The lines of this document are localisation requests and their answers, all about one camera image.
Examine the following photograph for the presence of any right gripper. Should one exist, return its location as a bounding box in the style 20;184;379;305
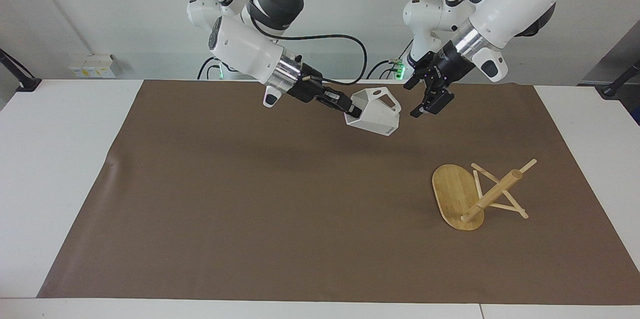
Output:
287;63;364;120

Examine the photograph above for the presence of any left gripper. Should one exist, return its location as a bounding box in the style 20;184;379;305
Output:
403;40;476;119

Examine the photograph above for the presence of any white angular cup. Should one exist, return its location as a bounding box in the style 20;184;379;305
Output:
343;87;402;138

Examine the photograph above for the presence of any wooden cup rack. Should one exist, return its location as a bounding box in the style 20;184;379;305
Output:
431;158;538;232

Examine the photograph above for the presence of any black stand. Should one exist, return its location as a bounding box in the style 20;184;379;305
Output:
599;59;640;98
0;48;43;93

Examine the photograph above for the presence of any black cable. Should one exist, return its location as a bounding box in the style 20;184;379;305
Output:
366;39;414;80
197;56;224;81
249;9;368;86

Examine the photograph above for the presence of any white wall power outlet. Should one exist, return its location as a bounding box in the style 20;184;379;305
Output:
68;53;117;79

